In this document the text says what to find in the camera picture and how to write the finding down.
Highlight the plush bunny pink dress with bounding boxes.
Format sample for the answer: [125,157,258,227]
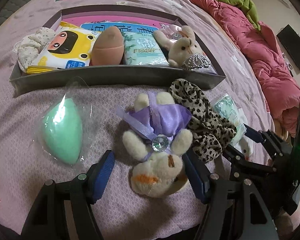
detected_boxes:
[153,24,216,74]

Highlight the green sponge in plastic bag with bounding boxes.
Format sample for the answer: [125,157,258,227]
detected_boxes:
[33,76,94,167]

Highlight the lilac patterned bed quilt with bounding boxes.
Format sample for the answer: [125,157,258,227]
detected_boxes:
[0,0,274,239]

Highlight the floral white scrunchie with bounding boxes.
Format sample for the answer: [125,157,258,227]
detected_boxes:
[17,27,56,73]

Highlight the person's hand red nails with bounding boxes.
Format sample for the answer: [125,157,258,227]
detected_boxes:
[275,202,300,239]

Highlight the yellow wet wipes pack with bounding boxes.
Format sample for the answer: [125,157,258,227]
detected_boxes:
[24,21,101,74]

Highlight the pink and blue book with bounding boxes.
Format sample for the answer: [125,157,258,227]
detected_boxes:
[62,15,174,34]

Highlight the black flat television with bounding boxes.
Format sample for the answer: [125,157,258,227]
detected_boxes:
[277,24,300,70]

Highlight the pink red comforter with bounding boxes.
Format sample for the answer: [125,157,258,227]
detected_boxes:
[190,0,300,136]

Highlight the brown makeup sponge egg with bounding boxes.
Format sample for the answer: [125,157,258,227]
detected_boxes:
[91,26,124,66]

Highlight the shallow grey cardboard box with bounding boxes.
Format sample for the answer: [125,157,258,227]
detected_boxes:
[10,4,226,95]

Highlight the plush bunny purple dress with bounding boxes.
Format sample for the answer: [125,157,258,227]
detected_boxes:
[116,92,193,198]

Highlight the green flower tissue pack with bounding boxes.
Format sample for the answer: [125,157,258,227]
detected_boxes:
[122,31,169,66]

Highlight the leopard print scrunchie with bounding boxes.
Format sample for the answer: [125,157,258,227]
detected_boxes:
[168,79,237,163]

